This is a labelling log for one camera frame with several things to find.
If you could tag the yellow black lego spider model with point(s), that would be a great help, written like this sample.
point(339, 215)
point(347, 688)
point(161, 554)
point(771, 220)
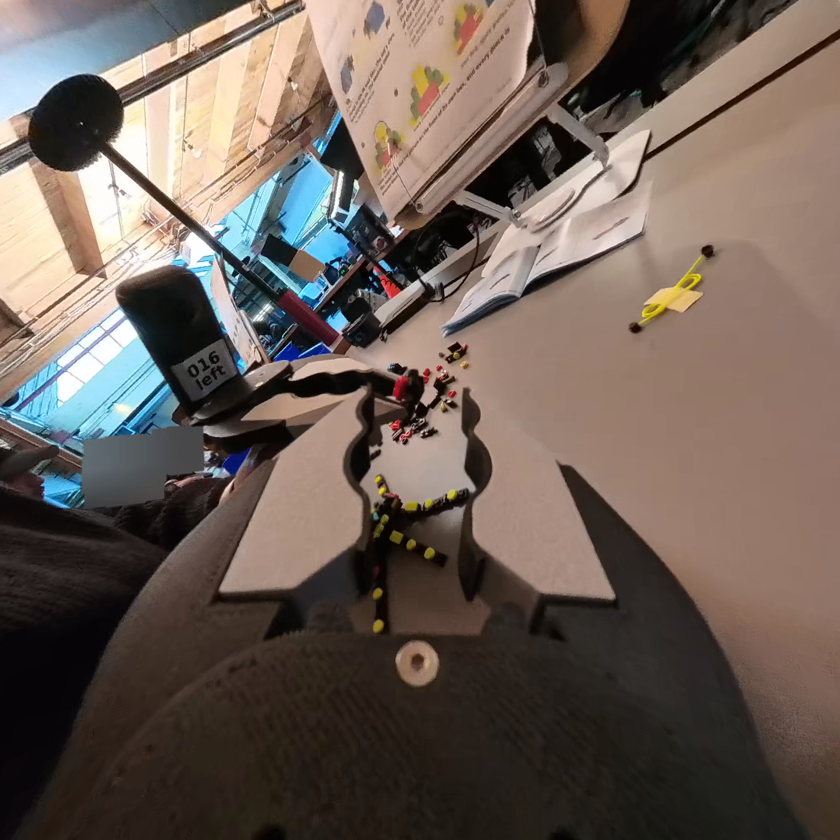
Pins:
point(396, 537)

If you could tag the black disc on rod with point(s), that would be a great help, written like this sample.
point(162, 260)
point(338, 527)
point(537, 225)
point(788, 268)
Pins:
point(75, 121)

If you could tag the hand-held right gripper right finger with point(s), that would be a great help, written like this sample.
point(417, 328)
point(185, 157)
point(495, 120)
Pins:
point(525, 525)

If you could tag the open instruction booklet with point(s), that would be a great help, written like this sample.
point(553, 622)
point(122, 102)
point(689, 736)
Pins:
point(590, 229)

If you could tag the beige tape piece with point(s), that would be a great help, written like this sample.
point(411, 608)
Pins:
point(682, 303)

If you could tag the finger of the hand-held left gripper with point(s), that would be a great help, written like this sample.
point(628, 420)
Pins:
point(328, 377)
point(308, 410)

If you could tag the monitor showing building instructions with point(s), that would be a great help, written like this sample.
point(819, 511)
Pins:
point(420, 98)

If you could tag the white monitor stand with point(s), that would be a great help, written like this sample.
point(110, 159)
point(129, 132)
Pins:
point(623, 157)

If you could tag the person's left forearm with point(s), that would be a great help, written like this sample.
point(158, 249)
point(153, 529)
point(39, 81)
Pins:
point(170, 512)

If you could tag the black device with screen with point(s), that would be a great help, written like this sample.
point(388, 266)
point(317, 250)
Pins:
point(362, 328)

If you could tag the person's black sweater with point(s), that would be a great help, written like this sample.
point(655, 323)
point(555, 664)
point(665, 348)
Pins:
point(65, 623)

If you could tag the red and black lego piece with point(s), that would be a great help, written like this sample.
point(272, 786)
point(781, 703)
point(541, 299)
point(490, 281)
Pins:
point(408, 386)

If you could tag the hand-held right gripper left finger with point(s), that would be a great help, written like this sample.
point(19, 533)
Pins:
point(295, 518)

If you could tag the pile of lego pieces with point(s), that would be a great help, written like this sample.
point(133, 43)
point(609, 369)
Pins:
point(420, 430)

